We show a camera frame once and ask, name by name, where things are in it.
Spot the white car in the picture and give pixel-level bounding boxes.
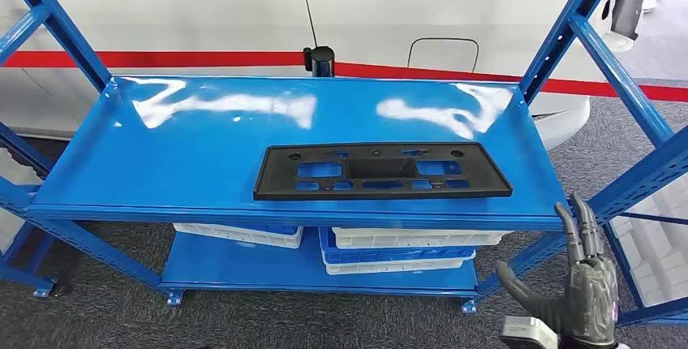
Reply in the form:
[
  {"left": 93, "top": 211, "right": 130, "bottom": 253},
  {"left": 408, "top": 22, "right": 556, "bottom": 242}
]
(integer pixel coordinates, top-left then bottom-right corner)
[{"left": 0, "top": 0, "right": 654, "bottom": 151}]

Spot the black perforated plastic panel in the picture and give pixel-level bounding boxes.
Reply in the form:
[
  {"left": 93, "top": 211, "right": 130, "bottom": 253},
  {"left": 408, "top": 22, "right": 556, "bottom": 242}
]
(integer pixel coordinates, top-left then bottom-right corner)
[{"left": 252, "top": 142, "right": 514, "bottom": 201}]

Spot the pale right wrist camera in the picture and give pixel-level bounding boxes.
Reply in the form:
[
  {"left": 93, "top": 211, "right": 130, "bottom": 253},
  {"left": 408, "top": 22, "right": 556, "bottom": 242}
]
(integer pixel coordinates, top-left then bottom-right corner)
[{"left": 500, "top": 316, "right": 560, "bottom": 349}]

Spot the red barrier belt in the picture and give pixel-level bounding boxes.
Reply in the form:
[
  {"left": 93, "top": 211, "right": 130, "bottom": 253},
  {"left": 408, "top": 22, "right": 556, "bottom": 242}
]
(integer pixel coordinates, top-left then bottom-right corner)
[
  {"left": 333, "top": 61, "right": 688, "bottom": 104},
  {"left": 0, "top": 50, "right": 307, "bottom": 69}
]

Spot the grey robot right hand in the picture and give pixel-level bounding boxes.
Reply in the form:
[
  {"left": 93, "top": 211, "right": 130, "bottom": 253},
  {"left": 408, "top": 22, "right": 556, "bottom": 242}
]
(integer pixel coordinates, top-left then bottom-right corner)
[{"left": 494, "top": 193, "right": 620, "bottom": 349}]

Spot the black stanchion post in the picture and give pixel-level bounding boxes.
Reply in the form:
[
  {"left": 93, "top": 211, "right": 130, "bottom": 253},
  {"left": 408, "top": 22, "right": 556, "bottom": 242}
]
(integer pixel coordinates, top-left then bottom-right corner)
[{"left": 302, "top": 45, "right": 336, "bottom": 78}]

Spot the blue plastic crate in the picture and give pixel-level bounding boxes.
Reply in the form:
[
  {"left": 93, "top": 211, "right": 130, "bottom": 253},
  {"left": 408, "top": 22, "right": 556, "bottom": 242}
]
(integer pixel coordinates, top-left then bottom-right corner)
[
  {"left": 236, "top": 223, "right": 300, "bottom": 236},
  {"left": 319, "top": 226, "right": 477, "bottom": 266}
]

